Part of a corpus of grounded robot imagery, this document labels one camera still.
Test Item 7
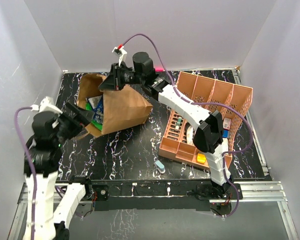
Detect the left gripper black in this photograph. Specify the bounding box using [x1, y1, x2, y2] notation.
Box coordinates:
[53, 101, 95, 145]

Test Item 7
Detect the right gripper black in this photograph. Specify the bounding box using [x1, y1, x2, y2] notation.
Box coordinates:
[99, 62, 146, 91]

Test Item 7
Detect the brown paper bag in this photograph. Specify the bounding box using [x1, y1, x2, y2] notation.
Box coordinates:
[77, 73, 153, 140]

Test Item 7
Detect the green cassava chips bag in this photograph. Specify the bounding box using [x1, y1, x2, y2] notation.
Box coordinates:
[85, 102, 103, 131]

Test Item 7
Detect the blue chips bag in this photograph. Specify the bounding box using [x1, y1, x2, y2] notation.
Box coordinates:
[87, 95, 104, 124]

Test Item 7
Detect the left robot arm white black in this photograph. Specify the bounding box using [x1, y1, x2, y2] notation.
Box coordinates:
[14, 97, 94, 240]

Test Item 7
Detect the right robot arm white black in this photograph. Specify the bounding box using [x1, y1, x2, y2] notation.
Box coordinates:
[98, 47, 232, 199]

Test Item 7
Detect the white green tube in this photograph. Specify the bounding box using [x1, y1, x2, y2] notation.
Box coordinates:
[175, 117, 183, 130]

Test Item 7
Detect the small blue white stapler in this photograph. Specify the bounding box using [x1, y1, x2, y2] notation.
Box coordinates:
[154, 160, 166, 174]

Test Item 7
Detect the yellow block in tray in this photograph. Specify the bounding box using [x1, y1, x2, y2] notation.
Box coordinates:
[196, 152, 207, 164]

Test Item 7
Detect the orange plastic organizer tray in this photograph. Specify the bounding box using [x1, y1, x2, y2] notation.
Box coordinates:
[158, 72, 253, 171]

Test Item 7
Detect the blue square box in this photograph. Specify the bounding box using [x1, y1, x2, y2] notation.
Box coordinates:
[222, 129, 229, 138]

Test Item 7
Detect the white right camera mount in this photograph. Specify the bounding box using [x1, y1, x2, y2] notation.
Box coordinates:
[112, 44, 128, 67]

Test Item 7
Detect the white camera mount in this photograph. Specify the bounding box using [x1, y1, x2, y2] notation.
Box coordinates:
[112, 44, 128, 67]
[30, 96, 63, 115]

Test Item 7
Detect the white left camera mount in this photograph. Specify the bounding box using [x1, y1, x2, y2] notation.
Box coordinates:
[30, 96, 63, 115]

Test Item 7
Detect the aluminium front rail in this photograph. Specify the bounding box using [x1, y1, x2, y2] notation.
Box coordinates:
[8, 181, 288, 240]

